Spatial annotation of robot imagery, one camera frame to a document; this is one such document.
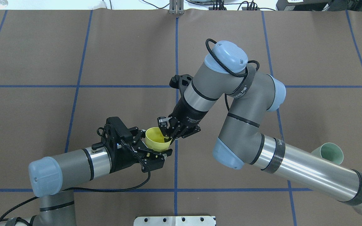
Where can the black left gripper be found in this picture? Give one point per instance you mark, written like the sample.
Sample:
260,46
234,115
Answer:
120,160

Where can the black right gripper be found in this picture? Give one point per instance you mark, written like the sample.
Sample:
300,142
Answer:
188,115

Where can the yellow cup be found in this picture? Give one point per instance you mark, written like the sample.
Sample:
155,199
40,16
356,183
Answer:
155,140

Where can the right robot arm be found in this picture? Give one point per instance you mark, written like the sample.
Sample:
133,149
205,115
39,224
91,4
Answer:
227,71

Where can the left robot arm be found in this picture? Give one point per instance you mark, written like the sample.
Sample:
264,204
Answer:
55,178

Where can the green cup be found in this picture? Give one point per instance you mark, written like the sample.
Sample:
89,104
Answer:
330,152

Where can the brown paper table mat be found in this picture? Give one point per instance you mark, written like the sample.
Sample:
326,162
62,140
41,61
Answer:
62,73

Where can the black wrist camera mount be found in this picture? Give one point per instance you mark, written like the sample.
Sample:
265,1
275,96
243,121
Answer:
114,132

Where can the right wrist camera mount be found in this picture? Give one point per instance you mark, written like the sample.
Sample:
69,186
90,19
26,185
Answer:
180,82

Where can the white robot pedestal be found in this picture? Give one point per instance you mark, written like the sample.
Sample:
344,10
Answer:
203,220

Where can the aluminium frame post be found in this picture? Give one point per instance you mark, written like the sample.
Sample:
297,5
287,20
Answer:
176,7

